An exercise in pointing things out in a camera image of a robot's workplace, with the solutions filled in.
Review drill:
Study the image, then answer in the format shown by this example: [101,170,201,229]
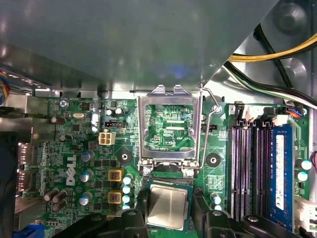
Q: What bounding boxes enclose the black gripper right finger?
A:
[193,188,300,238]

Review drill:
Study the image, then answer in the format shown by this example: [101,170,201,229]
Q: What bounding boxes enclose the wire locking lever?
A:
[138,83,223,172]

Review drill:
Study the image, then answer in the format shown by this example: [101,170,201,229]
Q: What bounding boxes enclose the white wire connector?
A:
[293,198,317,233]

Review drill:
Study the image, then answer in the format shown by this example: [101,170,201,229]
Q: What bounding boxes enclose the black RAM slot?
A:
[255,121,264,219]
[263,121,273,219]
[241,121,253,221]
[231,121,243,221]

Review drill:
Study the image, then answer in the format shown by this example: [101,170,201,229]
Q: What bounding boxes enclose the black PC case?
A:
[0,0,317,238]

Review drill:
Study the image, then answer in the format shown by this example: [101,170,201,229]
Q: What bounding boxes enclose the blue RAM stick white label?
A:
[271,122,296,213]

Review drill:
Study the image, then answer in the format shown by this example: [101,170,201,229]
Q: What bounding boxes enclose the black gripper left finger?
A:
[52,188,149,238]

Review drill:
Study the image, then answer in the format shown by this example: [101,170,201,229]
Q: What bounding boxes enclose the cream four-pin power socket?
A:
[98,132,116,146]

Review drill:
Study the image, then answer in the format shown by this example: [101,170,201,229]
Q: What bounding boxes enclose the grey power supply unit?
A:
[0,0,280,92]

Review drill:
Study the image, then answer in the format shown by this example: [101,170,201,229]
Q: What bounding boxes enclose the black and white wire bundle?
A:
[222,60,317,111]

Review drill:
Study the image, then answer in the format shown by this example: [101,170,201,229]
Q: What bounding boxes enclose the silver CPU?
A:
[145,179,195,233]

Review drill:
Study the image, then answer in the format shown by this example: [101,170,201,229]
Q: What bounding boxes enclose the metal socket cover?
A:
[136,84,203,166]

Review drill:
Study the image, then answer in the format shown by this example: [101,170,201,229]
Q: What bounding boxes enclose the green motherboard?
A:
[14,95,313,238]

